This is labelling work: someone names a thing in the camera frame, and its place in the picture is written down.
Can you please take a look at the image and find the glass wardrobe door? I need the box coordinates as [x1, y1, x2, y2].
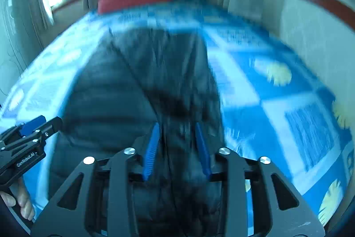
[0, 0, 45, 110]

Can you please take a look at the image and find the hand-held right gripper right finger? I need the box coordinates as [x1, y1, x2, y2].
[195, 123, 325, 237]

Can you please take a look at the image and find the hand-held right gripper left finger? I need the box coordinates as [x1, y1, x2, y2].
[30, 123, 161, 237]

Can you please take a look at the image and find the person's left hand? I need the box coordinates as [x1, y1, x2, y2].
[0, 179, 35, 221]

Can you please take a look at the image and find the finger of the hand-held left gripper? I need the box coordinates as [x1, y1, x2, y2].
[0, 115, 47, 143]
[0, 116, 63, 153]

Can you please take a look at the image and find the blue patterned bedsheet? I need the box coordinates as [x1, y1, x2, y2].
[0, 0, 355, 229]

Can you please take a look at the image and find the black puffer jacket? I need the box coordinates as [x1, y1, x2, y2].
[44, 26, 253, 237]

